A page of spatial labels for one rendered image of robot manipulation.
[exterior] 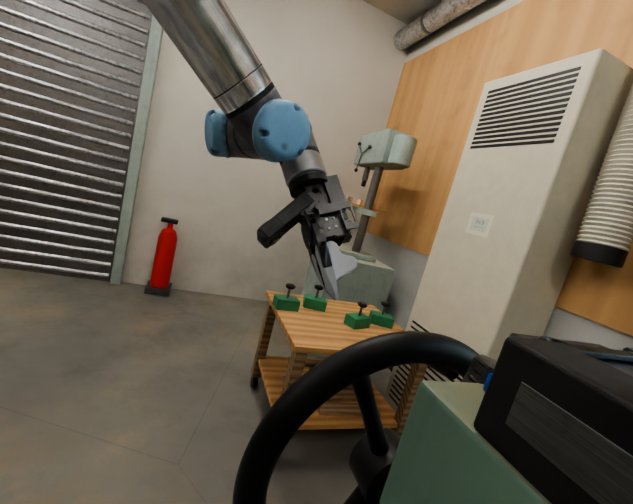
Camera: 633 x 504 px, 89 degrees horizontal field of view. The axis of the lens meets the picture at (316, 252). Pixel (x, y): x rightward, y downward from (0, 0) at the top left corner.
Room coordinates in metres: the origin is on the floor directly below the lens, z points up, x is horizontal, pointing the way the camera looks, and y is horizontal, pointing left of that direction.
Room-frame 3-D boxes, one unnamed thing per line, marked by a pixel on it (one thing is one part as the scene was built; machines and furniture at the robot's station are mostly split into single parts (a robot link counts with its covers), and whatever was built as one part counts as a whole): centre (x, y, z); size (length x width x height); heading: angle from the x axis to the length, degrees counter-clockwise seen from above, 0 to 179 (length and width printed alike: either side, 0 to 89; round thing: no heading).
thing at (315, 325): (1.45, -0.21, 0.32); 0.66 x 0.57 x 0.64; 112
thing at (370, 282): (2.32, -0.28, 0.79); 0.62 x 0.48 x 1.58; 19
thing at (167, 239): (2.49, 1.16, 0.30); 0.19 x 0.18 x 0.60; 22
